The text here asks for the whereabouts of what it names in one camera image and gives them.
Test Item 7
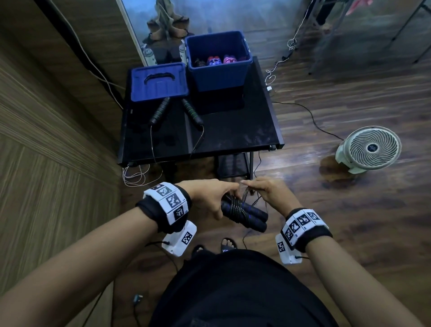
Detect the person's left hand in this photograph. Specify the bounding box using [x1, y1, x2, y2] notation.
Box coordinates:
[176, 178, 242, 221]

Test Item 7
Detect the person's right hand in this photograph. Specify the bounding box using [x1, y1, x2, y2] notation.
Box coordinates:
[241, 177, 303, 218]

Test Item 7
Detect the black green-striped jump rope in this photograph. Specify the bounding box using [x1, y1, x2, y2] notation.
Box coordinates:
[149, 97, 205, 168]

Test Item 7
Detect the blue plastic bin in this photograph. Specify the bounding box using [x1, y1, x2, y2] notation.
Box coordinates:
[185, 31, 253, 92]

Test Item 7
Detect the person's right forearm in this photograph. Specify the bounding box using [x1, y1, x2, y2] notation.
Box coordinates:
[305, 235, 423, 327]

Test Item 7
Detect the person's left forearm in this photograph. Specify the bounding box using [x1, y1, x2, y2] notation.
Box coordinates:
[0, 207, 159, 327]

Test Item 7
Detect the person's right foot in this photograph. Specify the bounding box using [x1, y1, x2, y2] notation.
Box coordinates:
[220, 237, 238, 253]

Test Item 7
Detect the person's black clothing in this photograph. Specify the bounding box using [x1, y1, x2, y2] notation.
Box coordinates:
[150, 249, 339, 327]

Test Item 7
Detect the blue bin lid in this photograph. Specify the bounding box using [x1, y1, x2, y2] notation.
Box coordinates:
[130, 62, 189, 102]

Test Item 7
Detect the black wristband with marker tags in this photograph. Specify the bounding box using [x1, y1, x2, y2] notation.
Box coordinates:
[136, 181, 193, 235]
[280, 208, 333, 253]

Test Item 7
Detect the black glossy low table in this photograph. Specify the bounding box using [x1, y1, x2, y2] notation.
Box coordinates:
[117, 56, 285, 179]

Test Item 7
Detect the white floor fan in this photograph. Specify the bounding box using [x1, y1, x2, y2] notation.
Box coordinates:
[335, 125, 402, 175]

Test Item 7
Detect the pink hanging cloth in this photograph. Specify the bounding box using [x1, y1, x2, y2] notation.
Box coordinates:
[345, 0, 374, 16]

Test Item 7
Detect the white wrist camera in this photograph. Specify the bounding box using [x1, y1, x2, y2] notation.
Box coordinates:
[275, 233, 303, 265]
[161, 220, 198, 257]

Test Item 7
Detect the black camera cable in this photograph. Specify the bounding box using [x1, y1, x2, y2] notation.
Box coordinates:
[80, 241, 179, 327]
[242, 229, 310, 260]

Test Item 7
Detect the white cable coil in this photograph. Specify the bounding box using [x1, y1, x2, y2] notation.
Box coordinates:
[122, 164, 164, 188]

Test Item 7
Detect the black floor cable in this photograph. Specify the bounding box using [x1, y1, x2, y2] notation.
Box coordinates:
[272, 101, 344, 141]

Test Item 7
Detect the thin white hanging cable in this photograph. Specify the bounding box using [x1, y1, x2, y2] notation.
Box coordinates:
[264, 0, 316, 85]

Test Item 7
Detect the white wall cable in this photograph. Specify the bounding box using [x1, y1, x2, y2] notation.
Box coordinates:
[47, 0, 126, 110]

